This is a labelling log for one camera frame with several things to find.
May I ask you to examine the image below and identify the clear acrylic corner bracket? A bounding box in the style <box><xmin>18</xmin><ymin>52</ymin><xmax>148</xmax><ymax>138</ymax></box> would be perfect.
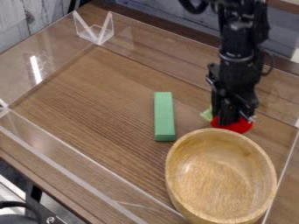
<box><xmin>72</xmin><ymin>11</ymin><xmax>114</xmax><ymax>46</ymax></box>

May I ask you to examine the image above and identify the black cable under table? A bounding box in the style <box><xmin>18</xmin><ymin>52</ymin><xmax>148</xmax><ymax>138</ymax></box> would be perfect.
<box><xmin>0</xmin><ymin>200</ymin><xmax>39</xmax><ymax>224</ymax></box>

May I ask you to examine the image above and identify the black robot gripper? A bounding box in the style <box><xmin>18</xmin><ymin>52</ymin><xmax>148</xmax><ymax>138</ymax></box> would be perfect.
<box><xmin>205</xmin><ymin>52</ymin><xmax>261</xmax><ymax>126</ymax></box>

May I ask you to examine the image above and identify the clear acrylic enclosure wall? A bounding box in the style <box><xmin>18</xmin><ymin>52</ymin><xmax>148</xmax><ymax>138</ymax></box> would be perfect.
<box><xmin>0</xmin><ymin>4</ymin><xmax>299</xmax><ymax>224</ymax></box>

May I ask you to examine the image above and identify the light wooden bowl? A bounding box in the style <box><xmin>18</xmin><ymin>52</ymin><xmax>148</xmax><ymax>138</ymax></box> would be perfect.
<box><xmin>164</xmin><ymin>128</ymin><xmax>276</xmax><ymax>224</ymax></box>

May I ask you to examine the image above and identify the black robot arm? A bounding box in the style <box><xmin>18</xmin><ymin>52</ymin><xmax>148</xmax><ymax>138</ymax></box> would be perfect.
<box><xmin>178</xmin><ymin>0</ymin><xmax>270</xmax><ymax>126</ymax></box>

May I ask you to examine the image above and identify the green rectangular foam block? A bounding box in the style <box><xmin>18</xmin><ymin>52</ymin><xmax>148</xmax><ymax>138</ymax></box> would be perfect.
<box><xmin>153</xmin><ymin>92</ymin><xmax>176</xmax><ymax>142</ymax></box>

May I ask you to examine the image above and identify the black metal table bracket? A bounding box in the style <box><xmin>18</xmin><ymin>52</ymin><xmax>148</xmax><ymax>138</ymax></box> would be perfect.
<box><xmin>25</xmin><ymin>184</ymin><xmax>66</xmax><ymax>224</ymax></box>

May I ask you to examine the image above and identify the red plush strawberry toy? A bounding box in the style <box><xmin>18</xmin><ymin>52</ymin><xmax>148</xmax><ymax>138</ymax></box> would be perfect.
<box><xmin>200</xmin><ymin>108</ymin><xmax>253</xmax><ymax>134</ymax></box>

